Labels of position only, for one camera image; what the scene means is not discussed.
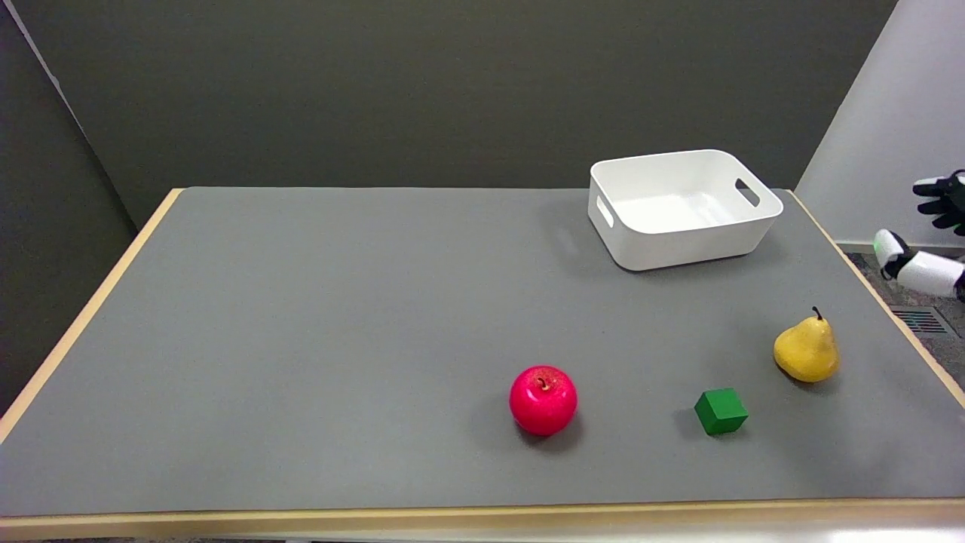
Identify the floor vent grille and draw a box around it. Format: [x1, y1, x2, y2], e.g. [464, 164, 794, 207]
[890, 305, 951, 336]

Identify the yellow pear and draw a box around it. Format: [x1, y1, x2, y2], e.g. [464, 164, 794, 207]
[774, 306, 841, 383]

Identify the green cube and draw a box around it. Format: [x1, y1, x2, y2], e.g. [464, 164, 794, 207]
[694, 388, 749, 437]

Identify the white plastic bin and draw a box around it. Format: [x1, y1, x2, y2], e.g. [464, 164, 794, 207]
[587, 149, 785, 272]

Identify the red apple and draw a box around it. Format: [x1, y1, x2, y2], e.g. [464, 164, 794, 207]
[509, 366, 579, 437]

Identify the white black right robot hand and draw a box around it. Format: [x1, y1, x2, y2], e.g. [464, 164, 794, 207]
[873, 170, 965, 302]

